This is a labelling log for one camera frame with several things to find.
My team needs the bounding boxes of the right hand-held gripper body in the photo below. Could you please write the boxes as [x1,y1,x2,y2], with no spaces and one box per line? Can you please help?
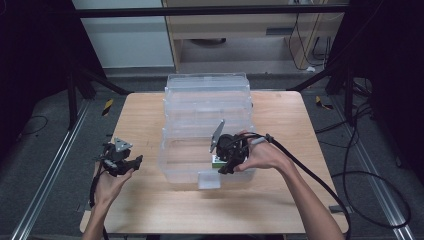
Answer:
[209,119,251,165]

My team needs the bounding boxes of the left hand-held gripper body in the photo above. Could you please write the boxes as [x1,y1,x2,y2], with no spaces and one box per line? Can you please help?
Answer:
[99,137,135,178]

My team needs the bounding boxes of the green white medicine box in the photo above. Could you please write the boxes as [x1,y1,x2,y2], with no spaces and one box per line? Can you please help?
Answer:
[211,154,228,169]

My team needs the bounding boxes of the clear plastic storage box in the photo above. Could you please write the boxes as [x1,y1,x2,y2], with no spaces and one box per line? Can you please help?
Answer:
[158,72,258,191]

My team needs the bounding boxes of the person's left hand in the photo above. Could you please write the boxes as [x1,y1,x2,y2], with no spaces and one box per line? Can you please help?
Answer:
[94,165,135,206]

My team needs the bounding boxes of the person's right hand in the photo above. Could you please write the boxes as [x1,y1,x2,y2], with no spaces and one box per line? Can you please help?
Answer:
[233,131,293,173]

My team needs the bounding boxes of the yellow black tape strip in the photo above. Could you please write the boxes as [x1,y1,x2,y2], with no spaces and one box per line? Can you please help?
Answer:
[101,97,115,117]
[314,95,335,111]

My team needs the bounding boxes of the black metal stand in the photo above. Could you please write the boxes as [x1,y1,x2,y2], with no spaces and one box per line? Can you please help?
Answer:
[286,56,356,127]
[64,63,132,132]

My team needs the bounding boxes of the light wooden desk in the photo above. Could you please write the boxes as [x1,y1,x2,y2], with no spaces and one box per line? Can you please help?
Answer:
[162,0,350,73]

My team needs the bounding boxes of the white cabinet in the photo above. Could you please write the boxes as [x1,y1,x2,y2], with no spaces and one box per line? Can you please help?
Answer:
[71,0,175,70]

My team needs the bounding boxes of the black horizontal bar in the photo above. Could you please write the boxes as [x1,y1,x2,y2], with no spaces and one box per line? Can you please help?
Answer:
[74,4,350,19]

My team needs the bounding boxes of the left hand-held gripper cable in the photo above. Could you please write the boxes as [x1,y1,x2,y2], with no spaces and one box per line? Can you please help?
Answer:
[88,169,110,240]

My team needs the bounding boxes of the hand-held gripper cable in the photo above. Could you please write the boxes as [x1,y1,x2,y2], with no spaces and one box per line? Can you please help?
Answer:
[238,132,353,240]
[88,169,110,240]

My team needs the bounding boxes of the aluminium floor rail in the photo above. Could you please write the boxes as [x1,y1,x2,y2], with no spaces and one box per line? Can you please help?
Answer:
[9,99,92,240]
[333,96,416,240]

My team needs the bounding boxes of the thin black floor cable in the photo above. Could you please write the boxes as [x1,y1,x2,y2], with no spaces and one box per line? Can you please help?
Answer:
[19,114,49,136]

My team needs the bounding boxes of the right hand-held gripper cable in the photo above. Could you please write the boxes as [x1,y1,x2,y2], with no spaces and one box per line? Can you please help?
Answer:
[238,132,353,240]

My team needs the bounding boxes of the black hanging cables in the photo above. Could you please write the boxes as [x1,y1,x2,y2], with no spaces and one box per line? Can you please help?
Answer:
[288,13,334,72]

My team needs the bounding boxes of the looped black floor cable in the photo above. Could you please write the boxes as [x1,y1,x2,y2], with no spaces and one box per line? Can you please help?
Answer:
[331,170,412,230]

